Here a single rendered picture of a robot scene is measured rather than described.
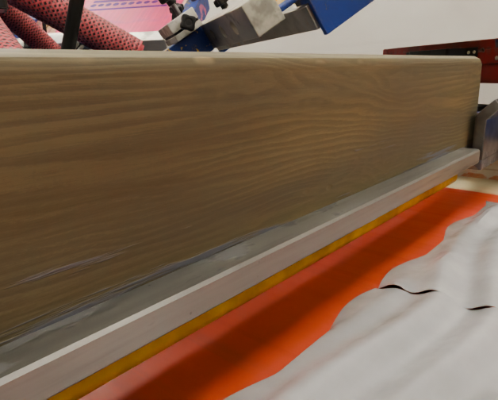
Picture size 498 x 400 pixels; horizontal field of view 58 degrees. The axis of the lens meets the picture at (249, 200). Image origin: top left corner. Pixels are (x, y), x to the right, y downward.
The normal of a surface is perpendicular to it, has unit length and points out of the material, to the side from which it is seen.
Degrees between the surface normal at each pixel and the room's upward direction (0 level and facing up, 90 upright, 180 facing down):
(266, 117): 90
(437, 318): 33
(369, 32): 90
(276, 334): 0
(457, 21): 90
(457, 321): 3
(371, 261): 0
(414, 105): 90
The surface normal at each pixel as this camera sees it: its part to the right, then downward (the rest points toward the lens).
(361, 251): -0.03, -0.96
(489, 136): 0.75, 0.16
